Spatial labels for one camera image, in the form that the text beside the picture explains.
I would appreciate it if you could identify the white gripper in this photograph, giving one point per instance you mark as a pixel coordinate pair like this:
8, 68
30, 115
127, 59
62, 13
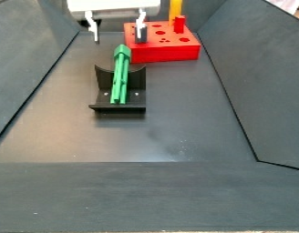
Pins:
99, 9

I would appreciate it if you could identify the red peg block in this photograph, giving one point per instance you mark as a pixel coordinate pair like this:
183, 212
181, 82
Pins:
179, 24

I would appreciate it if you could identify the blue grey peg block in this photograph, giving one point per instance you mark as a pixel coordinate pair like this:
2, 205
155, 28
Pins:
141, 35

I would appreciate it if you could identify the red block with holes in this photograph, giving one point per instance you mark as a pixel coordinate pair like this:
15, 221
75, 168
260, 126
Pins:
165, 46

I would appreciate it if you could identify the black curved fixture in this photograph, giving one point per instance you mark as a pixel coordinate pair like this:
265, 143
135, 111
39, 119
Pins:
135, 91

